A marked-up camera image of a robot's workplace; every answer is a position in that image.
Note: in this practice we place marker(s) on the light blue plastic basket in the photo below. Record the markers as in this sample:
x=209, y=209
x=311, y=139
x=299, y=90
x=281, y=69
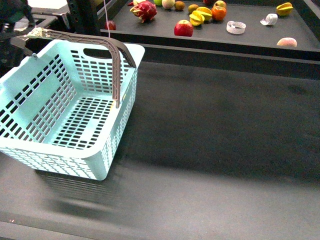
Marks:
x=57, y=113

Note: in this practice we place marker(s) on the red green mango apple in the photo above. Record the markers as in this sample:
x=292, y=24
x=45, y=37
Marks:
x=220, y=3

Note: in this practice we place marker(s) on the red apple on upper tray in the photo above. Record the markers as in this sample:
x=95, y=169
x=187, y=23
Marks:
x=183, y=28

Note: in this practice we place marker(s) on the yellow starfruit front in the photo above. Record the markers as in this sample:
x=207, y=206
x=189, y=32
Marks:
x=196, y=18

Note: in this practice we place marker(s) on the yellow starfruit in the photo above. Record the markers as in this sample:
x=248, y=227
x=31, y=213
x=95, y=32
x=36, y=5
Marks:
x=206, y=12
x=196, y=18

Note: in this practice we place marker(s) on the pink dragon fruit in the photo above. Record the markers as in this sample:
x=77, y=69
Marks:
x=145, y=11

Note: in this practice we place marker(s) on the pale peach near green apple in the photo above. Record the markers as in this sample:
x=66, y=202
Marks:
x=168, y=4

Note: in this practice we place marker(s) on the brown kiwi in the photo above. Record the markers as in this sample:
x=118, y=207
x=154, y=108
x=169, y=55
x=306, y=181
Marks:
x=192, y=7
x=179, y=5

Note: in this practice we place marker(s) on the yellow starfruit behind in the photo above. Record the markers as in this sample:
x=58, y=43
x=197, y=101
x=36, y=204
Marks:
x=206, y=12

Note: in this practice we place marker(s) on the peach at tray edge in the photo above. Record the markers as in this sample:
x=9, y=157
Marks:
x=287, y=42

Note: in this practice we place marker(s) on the small white tape roll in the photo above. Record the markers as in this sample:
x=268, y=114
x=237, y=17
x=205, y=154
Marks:
x=270, y=20

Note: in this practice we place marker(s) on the black fruit display tray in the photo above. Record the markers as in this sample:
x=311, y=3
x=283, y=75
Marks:
x=239, y=32

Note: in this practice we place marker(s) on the starfruit at right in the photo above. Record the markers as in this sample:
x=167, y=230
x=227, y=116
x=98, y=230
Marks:
x=284, y=9

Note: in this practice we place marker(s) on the grey basket handle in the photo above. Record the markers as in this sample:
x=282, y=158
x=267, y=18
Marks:
x=115, y=47

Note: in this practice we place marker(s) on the dark red fruit at post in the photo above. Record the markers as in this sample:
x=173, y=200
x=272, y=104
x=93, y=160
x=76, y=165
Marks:
x=110, y=25

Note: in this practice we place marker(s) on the black metal shelf post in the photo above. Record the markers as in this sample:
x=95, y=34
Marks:
x=84, y=16

